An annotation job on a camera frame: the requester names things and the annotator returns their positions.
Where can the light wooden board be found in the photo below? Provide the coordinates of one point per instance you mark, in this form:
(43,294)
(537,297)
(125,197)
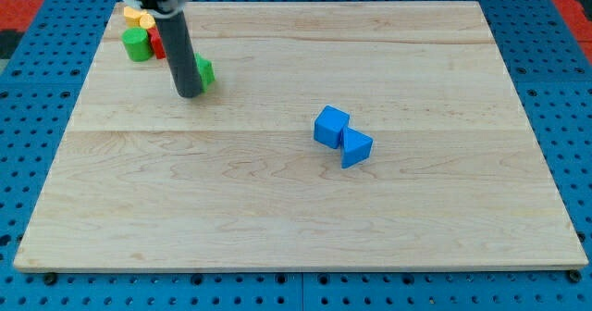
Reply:
(232,180)

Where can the blue cube block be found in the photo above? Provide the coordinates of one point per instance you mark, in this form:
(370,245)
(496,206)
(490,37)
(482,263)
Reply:
(329,125)

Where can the blue triangular prism block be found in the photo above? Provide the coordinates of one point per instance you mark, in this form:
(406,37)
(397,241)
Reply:
(356,147)

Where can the green angular block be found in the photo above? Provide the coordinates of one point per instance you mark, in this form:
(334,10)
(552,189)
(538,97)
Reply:
(206,71)

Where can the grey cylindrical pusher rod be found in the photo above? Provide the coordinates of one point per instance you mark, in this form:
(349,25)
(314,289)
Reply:
(180,57)

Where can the red block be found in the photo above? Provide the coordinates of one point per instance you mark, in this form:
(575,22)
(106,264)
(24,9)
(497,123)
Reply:
(156,43)

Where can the green cylinder block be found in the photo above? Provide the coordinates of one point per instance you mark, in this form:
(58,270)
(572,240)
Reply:
(137,44)

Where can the yellow cylinder block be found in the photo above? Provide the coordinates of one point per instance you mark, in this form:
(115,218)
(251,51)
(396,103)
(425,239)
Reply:
(147,21)

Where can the yellow hexagonal block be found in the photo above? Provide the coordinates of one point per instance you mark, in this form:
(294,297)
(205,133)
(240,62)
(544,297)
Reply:
(132,16)

